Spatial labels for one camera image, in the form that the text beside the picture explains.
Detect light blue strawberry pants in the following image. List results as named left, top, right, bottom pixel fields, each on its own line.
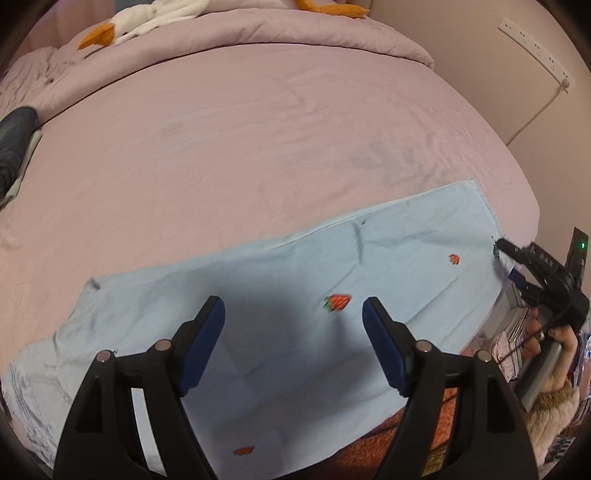
left=2, top=179, right=520, bottom=469

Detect dark folded clothes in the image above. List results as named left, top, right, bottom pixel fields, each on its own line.
left=0, top=106, right=43, bottom=197

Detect person's right hand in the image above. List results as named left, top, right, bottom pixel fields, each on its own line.
left=522, top=307, right=580, bottom=393

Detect purple duvet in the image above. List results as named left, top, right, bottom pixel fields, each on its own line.
left=0, top=0, right=435, bottom=125

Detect white goose plush toy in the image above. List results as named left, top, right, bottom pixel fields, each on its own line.
left=78, top=0, right=370, bottom=51

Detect white power strip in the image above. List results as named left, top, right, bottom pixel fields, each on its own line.
left=498, top=17, right=575, bottom=90

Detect person's right forearm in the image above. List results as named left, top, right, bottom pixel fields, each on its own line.
left=524, top=383, right=583, bottom=472

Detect white power cable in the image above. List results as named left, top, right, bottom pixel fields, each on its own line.
left=505, top=80, right=571, bottom=147

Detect orange patterned rug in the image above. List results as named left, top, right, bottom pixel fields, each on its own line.
left=318, top=383, right=467, bottom=480

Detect bed with pink sheet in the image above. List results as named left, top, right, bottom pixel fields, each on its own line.
left=0, top=0, right=541, bottom=472

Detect patterned cloth pile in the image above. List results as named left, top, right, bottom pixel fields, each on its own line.
left=468, top=295, right=532, bottom=384

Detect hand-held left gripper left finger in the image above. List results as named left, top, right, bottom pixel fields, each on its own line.
left=53, top=295, right=227, bottom=480

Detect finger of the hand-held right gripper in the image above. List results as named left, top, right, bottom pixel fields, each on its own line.
left=499, top=237, right=561, bottom=278
left=507, top=268, right=548, bottom=308

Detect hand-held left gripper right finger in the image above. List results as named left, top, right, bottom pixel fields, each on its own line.
left=361, top=296, right=540, bottom=480

